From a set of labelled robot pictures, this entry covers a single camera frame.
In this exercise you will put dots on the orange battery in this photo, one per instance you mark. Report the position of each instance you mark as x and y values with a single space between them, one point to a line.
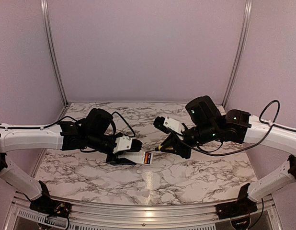
146 158

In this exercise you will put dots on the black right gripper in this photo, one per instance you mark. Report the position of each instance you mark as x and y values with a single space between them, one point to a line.
180 149

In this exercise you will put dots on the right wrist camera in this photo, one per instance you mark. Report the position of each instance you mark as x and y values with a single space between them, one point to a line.
167 124

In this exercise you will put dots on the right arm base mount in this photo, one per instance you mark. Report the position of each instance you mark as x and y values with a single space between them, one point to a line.
242 206

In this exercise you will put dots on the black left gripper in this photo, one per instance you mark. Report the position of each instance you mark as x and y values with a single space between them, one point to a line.
114 160

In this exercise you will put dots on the aluminium front rail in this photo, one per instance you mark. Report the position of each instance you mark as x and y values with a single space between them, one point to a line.
97 216

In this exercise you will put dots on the yellow handled screwdriver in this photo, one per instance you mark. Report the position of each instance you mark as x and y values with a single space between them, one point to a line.
163 149

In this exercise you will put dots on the aluminium frame post left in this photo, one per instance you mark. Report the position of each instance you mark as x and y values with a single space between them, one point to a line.
51 47

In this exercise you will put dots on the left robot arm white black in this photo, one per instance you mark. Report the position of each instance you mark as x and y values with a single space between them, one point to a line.
96 131

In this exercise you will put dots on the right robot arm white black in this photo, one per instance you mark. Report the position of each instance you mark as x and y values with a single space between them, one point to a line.
235 126

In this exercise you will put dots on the aluminium frame post right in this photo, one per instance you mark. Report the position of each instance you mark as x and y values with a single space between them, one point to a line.
239 52

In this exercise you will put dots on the white remote control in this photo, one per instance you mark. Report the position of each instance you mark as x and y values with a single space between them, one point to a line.
140 159

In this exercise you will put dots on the aluminium frame post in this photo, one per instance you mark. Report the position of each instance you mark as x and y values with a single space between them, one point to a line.
51 47
239 52

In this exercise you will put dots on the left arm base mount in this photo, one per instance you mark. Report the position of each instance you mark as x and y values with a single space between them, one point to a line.
45 204

